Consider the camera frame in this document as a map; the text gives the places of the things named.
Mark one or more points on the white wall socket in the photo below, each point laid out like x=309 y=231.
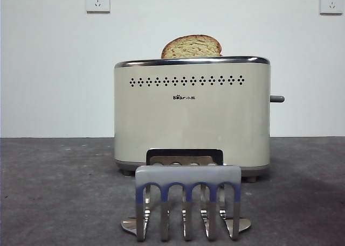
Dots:
x=98 y=0
x=331 y=2

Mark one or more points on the cream steel two-slot toaster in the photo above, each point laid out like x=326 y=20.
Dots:
x=188 y=122

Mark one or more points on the grey toaster lever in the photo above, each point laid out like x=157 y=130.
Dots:
x=278 y=98

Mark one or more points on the metal toast rack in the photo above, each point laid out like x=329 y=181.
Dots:
x=187 y=174

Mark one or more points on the bread slice with brown crust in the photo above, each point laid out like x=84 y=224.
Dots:
x=191 y=48

